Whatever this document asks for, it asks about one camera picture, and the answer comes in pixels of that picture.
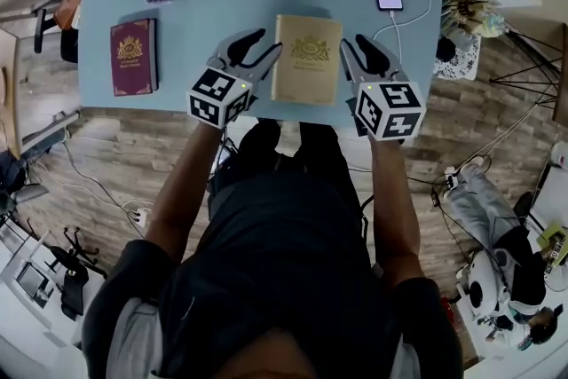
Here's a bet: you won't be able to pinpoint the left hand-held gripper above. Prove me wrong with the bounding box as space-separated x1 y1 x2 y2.
185 28 285 131

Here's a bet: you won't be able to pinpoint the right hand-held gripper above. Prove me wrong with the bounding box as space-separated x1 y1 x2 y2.
339 34 429 144

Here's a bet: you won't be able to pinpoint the tan book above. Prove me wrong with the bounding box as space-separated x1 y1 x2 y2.
270 13 344 107

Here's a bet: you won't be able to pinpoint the maroon book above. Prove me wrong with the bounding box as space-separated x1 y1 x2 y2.
109 17 160 99

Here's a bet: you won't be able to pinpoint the person's right forearm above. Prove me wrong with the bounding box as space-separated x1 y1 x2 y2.
367 137 426 292

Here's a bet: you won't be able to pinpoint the person's left forearm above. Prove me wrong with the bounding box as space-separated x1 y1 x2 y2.
144 122 224 277

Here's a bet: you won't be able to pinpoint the stool with patterned cloth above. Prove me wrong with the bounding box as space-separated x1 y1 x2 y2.
431 32 484 82

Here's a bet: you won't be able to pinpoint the black waist device with screen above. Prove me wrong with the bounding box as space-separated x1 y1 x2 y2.
211 139 234 178

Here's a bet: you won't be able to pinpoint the dried flower bouquet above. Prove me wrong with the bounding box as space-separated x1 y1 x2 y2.
438 0 508 42

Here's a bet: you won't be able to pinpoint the orange box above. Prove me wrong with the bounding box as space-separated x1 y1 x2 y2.
51 0 86 31

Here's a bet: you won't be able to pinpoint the person's black clothing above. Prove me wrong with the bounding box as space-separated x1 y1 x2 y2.
81 118 465 379

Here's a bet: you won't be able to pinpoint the black chair armrest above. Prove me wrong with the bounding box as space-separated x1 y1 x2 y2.
34 8 49 55

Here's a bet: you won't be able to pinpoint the yellow-green box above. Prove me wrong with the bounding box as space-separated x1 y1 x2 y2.
535 220 568 268

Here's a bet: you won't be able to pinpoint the white round device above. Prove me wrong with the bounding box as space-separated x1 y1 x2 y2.
455 247 512 318

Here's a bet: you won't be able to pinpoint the black wheeled chair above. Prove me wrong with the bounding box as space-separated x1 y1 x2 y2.
43 227 108 323

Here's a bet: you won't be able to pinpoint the white floor cable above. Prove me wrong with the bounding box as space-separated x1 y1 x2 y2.
121 197 155 215

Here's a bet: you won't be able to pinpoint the wooden side table wire legs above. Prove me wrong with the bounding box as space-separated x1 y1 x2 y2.
489 20 568 126

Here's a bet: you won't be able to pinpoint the black floor cable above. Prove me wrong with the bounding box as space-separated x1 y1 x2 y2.
60 140 139 219

